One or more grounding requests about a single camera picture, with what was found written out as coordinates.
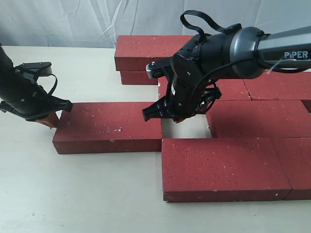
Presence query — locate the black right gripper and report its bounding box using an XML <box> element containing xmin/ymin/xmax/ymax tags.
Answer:
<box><xmin>142</xmin><ymin>83</ymin><xmax>222</xmax><ymax>123</ymax></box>

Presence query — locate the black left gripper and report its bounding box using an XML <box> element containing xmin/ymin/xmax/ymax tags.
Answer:
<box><xmin>0</xmin><ymin>88</ymin><xmax>73</xmax><ymax>128</ymax></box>

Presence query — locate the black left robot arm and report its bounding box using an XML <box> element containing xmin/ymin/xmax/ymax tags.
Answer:
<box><xmin>0</xmin><ymin>48</ymin><xmax>73</xmax><ymax>128</ymax></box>

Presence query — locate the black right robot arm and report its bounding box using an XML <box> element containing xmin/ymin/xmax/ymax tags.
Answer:
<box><xmin>142</xmin><ymin>24</ymin><xmax>311</xmax><ymax>122</ymax></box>

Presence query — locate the large front red brick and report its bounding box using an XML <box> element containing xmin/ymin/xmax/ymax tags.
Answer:
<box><xmin>161</xmin><ymin>138</ymin><xmax>292</xmax><ymax>202</ymax></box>

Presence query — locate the wrinkled white backdrop cloth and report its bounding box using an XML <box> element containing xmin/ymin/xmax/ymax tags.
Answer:
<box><xmin>0</xmin><ymin>0</ymin><xmax>311</xmax><ymax>48</ymax></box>

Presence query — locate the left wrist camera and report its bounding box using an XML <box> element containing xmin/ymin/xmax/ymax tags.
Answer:
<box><xmin>15</xmin><ymin>62</ymin><xmax>52</xmax><ymax>77</ymax></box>

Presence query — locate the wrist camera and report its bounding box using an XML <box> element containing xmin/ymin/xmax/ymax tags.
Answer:
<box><xmin>15</xmin><ymin>62</ymin><xmax>52</xmax><ymax>77</ymax></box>
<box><xmin>146</xmin><ymin>57</ymin><xmax>174</xmax><ymax>81</ymax></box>

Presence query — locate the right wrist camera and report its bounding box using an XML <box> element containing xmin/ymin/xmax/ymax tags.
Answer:
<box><xmin>146</xmin><ymin>57</ymin><xmax>174</xmax><ymax>81</ymax></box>

